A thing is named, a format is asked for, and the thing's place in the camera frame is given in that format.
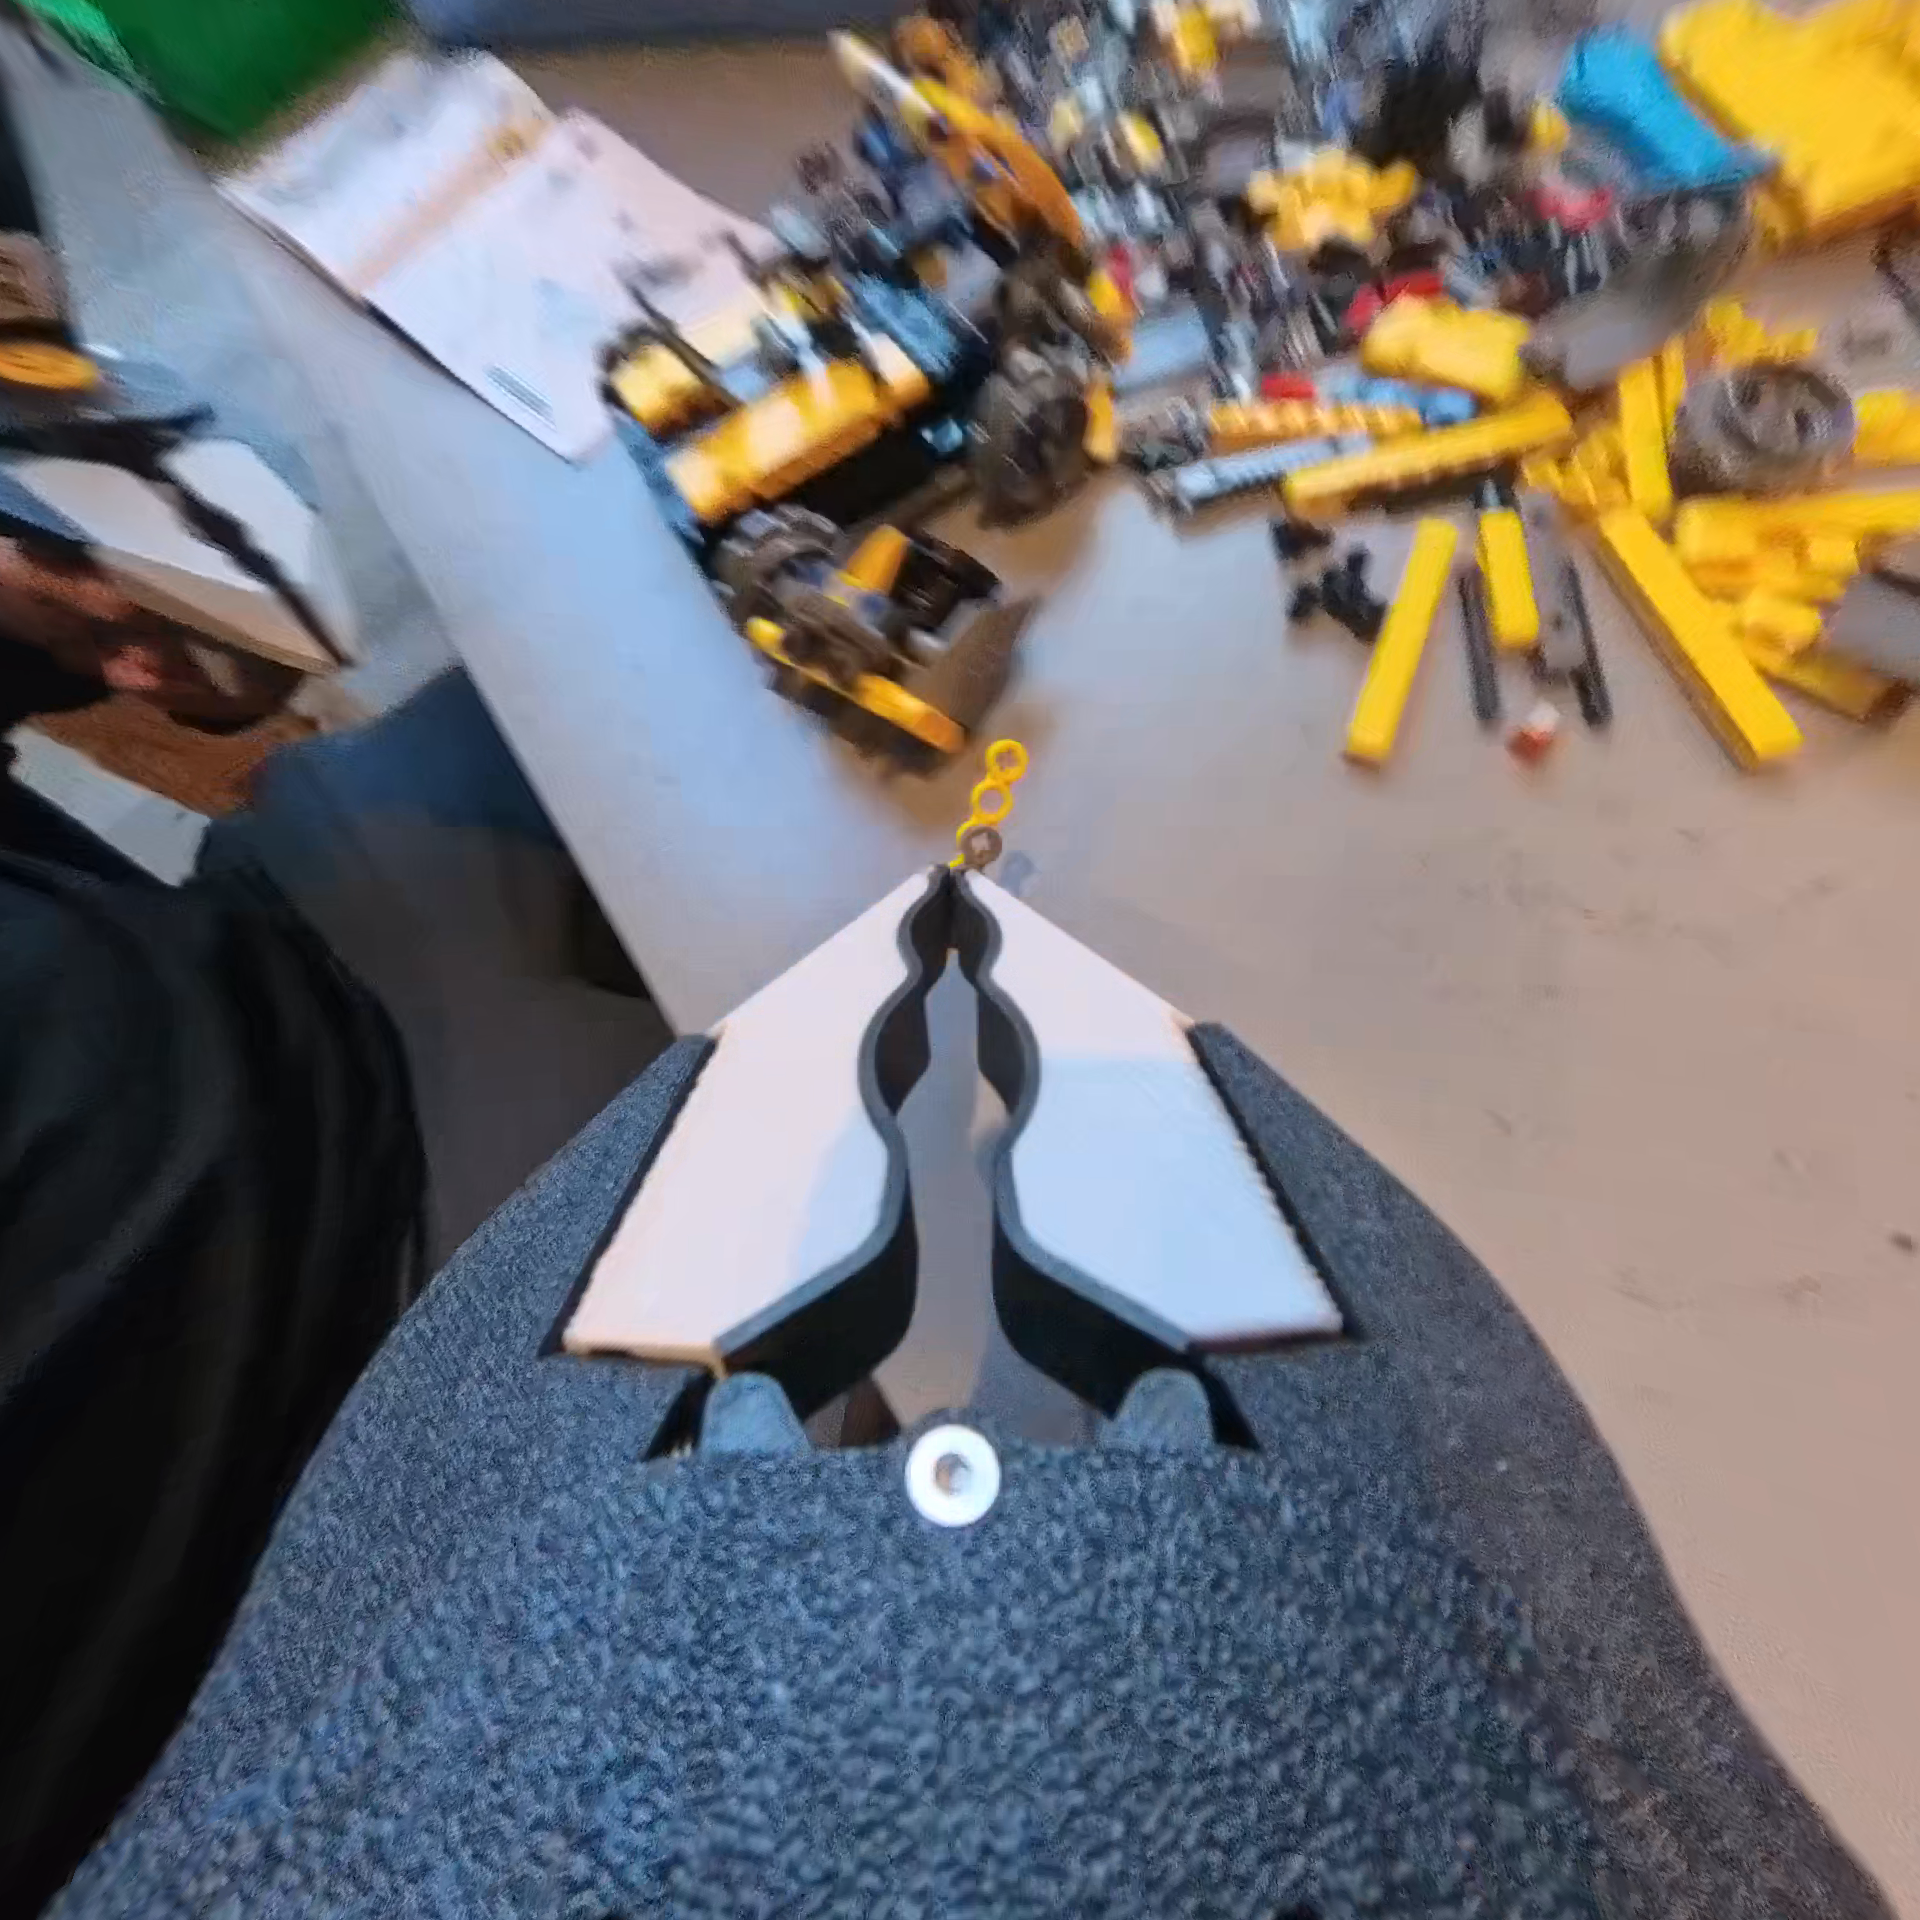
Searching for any yellow grey wheel assembly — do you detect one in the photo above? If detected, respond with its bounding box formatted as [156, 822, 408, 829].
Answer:
[714, 505, 1034, 760]

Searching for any grey desk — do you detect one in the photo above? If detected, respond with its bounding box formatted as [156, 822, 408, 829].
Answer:
[0, 0, 1920, 1920]

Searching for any yellow black toy vehicle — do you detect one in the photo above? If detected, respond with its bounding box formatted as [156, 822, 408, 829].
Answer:
[600, 34, 1113, 529]

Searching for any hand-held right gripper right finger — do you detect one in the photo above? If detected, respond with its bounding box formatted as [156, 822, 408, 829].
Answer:
[955, 872, 1347, 1404]

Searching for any pile of toy parts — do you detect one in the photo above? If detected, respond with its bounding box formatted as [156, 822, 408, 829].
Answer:
[1051, 0, 1920, 774]

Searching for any person's black top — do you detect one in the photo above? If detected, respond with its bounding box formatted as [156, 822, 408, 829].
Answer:
[0, 840, 422, 1920]

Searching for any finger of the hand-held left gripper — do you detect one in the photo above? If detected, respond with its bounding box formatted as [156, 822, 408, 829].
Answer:
[0, 447, 360, 675]

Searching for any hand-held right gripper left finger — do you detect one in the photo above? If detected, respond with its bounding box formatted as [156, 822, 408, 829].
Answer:
[560, 872, 958, 1413]

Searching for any white instruction booklet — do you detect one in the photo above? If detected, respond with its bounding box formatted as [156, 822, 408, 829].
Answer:
[217, 43, 753, 467]

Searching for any small yellow toy beam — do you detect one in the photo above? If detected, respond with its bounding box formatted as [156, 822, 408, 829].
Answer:
[955, 735, 1030, 878]

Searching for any green box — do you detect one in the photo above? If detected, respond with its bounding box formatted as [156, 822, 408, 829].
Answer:
[32, 0, 408, 148]

